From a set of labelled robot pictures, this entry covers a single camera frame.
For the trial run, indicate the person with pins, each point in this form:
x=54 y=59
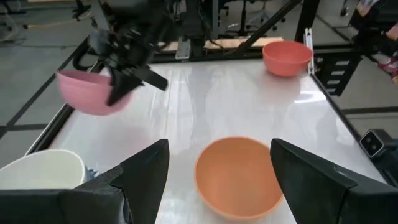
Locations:
x=373 y=37

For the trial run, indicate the pink bowl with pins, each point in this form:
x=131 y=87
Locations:
x=81 y=93

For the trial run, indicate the orange bowl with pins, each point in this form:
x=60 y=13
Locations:
x=236 y=180

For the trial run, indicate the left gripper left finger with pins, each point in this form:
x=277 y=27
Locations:
x=143 y=186

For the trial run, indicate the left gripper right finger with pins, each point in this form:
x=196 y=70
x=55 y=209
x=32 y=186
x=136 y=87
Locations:
x=311 y=189

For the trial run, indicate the grey table-level camera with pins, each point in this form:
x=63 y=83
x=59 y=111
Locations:
x=371 y=143

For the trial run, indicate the black metal table frame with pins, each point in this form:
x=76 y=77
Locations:
x=306 y=18

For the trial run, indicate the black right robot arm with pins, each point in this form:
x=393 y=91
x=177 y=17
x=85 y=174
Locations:
x=136 y=12

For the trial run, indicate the coral red bowl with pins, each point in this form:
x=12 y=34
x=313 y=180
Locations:
x=286 y=62

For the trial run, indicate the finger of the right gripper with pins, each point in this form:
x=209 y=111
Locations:
x=124 y=85
x=152 y=79

